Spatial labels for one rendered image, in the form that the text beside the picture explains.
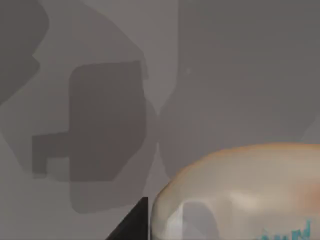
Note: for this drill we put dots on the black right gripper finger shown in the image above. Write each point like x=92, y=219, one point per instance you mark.
x=137, y=222

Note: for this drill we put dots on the pale bread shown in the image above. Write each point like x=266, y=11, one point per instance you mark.
x=240, y=192

